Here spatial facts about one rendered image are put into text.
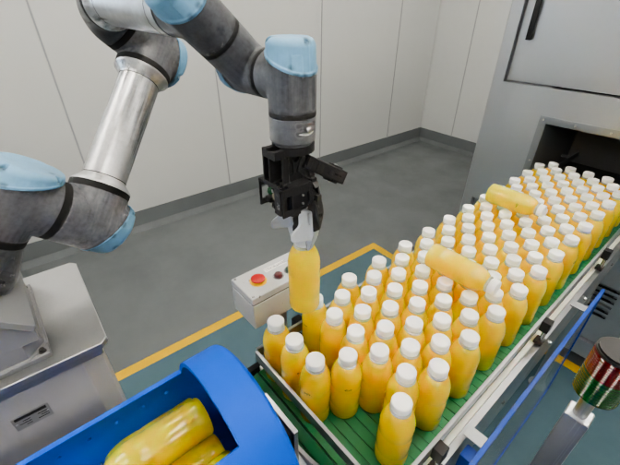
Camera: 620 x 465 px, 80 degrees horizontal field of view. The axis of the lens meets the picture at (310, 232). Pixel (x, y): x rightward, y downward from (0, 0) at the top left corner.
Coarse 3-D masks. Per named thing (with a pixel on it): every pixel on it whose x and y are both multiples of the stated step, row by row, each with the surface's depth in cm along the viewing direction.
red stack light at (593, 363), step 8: (592, 352) 56; (592, 360) 56; (600, 360) 55; (592, 368) 56; (600, 368) 55; (608, 368) 54; (616, 368) 53; (592, 376) 56; (600, 376) 55; (608, 376) 54; (616, 376) 53; (608, 384) 55; (616, 384) 54
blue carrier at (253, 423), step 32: (224, 352) 58; (160, 384) 63; (192, 384) 69; (224, 384) 53; (256, 384) 53; (128, 416) 62; (224, 416) 49; (256, 416) 50; (64, 448) 56; (96, 448) 60; (256, 448) 49; (288, 448) 51
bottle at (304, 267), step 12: (300, 252) 72; (312, 252) 72; (288, 264) 74; (300, 264) 72; (312, 264) 72; (288, 276) 77; (300, 276) 73; (312, 276) 74; (300, 288) 75; (312, 288) 76; (300, 300) 77; (312, 300) 78; (300, 312) 79
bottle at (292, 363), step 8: (304, 344) 82; (288, 352) 79; (296, 352) 78; (304, 352) 80; (280, 360) 81; (288, 360) 79; (296, 360) 78; (304, 360) 80; (280, 368) 83; (288, 368) 79; (296, 368) 79; (288, 376) 81; (296, 376) 81; (288, 384) 83; (296, 384) 82; (296, 392) 84
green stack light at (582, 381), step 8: (584, 368) 58; (576, 376) 60; (584, 376) 58; (576, 384) 60; (584, 384) 58; (592, 384) 56; (600, 384) 55; (576, 392) 59; (584, 392) 58; (592, 392) 57; (600, 392) 56; (608, 392) 55; (616, 392) 55; (584, 400) 58; (592, 400) 57; (600, 400) 56; (608, 400) 56; (616, 400) 56; (600, 408) 57; (608, 408) 57
